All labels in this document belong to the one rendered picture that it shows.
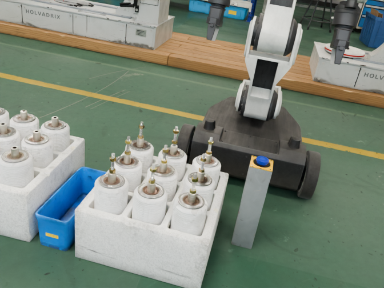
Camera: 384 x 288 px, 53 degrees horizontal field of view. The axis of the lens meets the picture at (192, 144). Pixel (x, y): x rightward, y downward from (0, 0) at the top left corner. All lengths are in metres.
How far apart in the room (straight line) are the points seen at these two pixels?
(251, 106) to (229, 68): 1.30
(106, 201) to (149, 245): 0.17
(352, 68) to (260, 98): 1.50
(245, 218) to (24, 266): 0.68
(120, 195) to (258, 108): 0.83
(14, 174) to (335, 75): 2.41
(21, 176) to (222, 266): 0.67
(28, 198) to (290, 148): 0.97
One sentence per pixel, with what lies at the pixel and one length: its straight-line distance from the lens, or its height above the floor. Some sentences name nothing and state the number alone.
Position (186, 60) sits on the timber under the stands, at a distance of 3.04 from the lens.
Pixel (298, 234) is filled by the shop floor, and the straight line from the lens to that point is 1.50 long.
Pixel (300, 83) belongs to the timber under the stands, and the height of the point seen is 0.07.
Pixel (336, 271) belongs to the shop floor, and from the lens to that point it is 1.42.
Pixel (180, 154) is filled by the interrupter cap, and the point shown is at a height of 0.25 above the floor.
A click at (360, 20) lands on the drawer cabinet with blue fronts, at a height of 0.18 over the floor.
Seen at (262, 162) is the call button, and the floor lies 0.33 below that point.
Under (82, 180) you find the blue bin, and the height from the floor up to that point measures 0.06.
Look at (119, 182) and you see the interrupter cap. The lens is 1.13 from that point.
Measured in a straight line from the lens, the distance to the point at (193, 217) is 1.06.
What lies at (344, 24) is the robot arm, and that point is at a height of 0.70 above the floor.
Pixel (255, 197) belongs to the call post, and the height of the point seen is 0.21.
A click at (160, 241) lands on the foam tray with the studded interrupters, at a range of 1.10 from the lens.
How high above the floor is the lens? 0.89
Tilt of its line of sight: 28 degrees down
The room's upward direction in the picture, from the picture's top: 9 degrees clockwise
